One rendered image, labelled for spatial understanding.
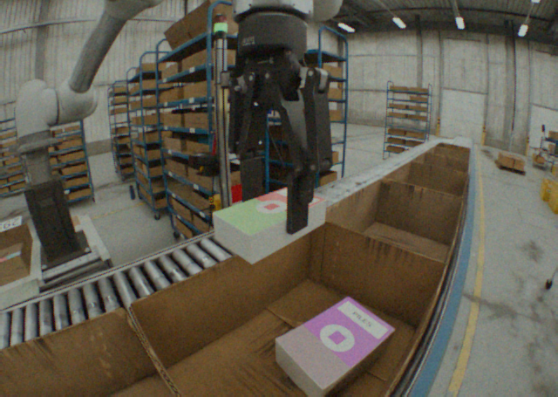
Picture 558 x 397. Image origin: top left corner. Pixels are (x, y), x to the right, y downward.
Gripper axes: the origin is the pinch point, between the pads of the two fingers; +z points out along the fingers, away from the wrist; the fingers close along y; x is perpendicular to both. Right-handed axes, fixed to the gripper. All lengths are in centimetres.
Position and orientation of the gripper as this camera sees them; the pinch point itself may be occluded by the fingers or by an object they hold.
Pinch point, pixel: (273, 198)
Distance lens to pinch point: 29.7
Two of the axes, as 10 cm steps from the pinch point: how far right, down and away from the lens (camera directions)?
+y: 7.2, 2.3, -6.6
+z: 0.0, 9.4, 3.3
